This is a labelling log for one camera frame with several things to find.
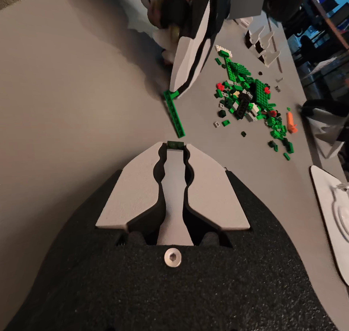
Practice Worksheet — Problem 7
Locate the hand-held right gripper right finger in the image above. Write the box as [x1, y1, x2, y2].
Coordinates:
[184, 143, 251, 231]

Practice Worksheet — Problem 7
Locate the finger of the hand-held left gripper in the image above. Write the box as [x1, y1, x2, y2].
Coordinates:
[177, 38, 212, 99]
[169, 0, 211, 92]

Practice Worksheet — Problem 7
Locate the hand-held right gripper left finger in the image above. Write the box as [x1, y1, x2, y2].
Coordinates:
[95, 142, 167, 231]

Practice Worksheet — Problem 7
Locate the long green lego plate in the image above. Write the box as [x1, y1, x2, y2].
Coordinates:
[163, 90, 186, 138]

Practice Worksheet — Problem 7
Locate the black long lego plate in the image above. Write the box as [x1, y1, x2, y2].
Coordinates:
[235, 92, 252, 120]

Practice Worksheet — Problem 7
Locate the pile of lego pieces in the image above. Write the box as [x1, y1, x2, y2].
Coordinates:
[213, 45, 295, 161]

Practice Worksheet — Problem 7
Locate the orange lego carrot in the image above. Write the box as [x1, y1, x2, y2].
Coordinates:
[286, 112, 298, 134]

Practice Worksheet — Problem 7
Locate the black office chair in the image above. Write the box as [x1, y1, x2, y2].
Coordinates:
[266, 0, 311, 26]

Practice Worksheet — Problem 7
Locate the white board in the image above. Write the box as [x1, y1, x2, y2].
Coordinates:
[309, 165, 349, 286]

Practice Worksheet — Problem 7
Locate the clear plastic piece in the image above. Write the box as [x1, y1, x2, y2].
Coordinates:
[331, 182, 349, 244]

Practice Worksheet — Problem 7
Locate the black and white device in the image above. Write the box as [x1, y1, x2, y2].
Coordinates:
[298, 99, 348, 159]

